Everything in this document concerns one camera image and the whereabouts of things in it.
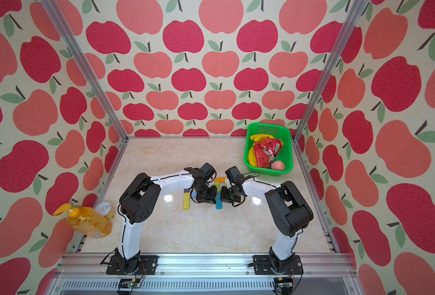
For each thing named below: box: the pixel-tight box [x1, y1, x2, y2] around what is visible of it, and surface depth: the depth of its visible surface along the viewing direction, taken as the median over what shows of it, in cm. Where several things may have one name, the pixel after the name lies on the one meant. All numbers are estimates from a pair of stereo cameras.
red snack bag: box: [253, 137, 283, 169], surface depth 103 cm
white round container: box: [94, 201, 112, 217], surface depth 86 cm
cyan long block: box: [215, 192, 224, 210], surface depth 92 cm
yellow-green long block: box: [183, 192, 190, 210], surface depth 94 cm
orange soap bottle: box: [53, 203, 117, 239], surface depth 71 cm
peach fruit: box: [271, 160, 286, 171], surface depth 102 cm
